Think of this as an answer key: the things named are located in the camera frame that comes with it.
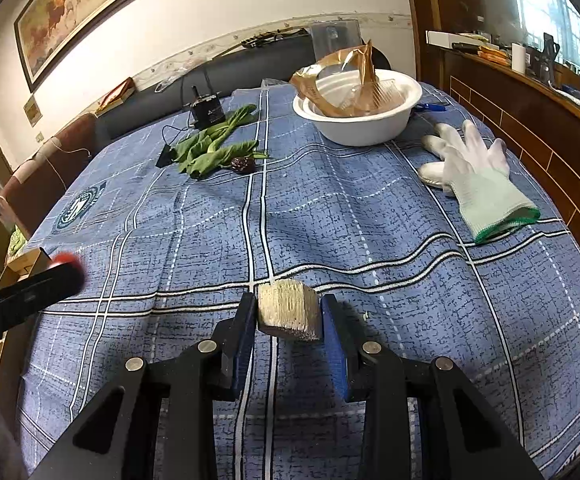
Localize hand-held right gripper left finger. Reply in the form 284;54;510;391
27;291;259;480

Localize window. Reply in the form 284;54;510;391
500;0;580;92

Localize dark grey sofa backrest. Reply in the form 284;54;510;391
94;35;321;142

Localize clear plastic container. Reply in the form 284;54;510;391
309;19;361;62

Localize white flat box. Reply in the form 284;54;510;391
425;30;481;46

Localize black tangled cables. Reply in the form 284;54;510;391
239;29;311;51

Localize wooden cabinet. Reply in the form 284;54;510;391
424;30;580;283

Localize beige fibrous chunk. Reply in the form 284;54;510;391
255;280;321;344

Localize brown leather seat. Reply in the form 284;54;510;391
0;112;99;239

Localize white bowl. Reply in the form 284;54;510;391
292;70;423;147

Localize white knit glove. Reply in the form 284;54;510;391
417;119;541;245

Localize framed painting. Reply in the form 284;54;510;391
14;0;191;94

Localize green leafy vegetable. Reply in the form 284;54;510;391
186;141;271;181
174;104;259;163

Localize cardboard box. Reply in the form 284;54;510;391
0;247;52;411

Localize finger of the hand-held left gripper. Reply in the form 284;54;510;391
0;261;84;357

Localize small yellow wall picture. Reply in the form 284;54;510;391
23;97;44;128

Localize wooden pillar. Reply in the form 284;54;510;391
401;0;443;83

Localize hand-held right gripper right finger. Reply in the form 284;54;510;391
321;293;545;480

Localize black cable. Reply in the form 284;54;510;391
156;124;205;169

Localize red flat box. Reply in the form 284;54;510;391
94;77;137;116

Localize black electronic device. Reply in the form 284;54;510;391
190;85;229;129

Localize brown plastic bag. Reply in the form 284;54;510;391
289;39;401;117

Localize orange packets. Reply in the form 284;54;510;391
476;44;513;64

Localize white cable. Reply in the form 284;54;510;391
44;136;94;162

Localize black appliance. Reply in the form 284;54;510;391
530;32;561;79

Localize green floral cloth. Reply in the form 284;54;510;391
6;224;27;257

